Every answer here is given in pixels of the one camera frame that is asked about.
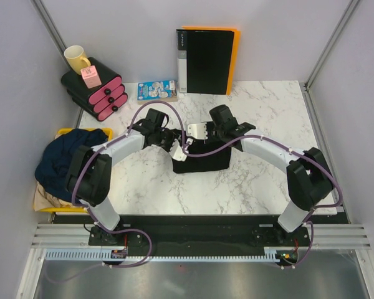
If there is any black t-shirt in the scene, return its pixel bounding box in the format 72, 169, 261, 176
171, 129, 231, 174

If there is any blue paperback book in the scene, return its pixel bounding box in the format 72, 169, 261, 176
137, 80, 178, 105

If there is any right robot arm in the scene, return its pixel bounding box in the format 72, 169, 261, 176
208, 105, 335, 245

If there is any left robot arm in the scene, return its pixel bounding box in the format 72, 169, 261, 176
65, 108, 186, 246

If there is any yellow plastic bin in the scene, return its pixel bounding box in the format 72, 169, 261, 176
32, 128, 113, 215

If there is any pink drawer unit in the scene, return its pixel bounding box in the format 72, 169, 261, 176
61, 57, 128, 121

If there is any black and orange file folder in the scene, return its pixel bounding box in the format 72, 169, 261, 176
176, 26, 241, 95

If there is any pink cube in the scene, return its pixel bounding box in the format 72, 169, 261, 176
80, 65, 102, 88

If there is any navy blue t-shirt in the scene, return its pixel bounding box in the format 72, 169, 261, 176
35, 129, 108, 202

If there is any yellow mug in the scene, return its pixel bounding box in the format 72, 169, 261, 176
64, 45, 91, 75

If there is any beige t-shirt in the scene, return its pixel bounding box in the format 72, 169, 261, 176
33, 183, 75, 211

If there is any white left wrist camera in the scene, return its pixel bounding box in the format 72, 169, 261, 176
169, 140, 187, 162

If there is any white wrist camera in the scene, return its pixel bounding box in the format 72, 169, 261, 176
169, 140, 187, 162
186, 122, 208, 140

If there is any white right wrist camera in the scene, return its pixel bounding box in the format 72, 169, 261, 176
186, 122, 208, 140

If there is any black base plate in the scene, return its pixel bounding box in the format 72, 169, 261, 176
54, 213, 355, 247

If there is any grey cable duct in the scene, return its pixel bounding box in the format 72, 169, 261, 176
44, 247, 281, 262

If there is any aluminium frame rail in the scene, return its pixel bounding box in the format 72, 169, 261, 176
32, 224, 370, 249

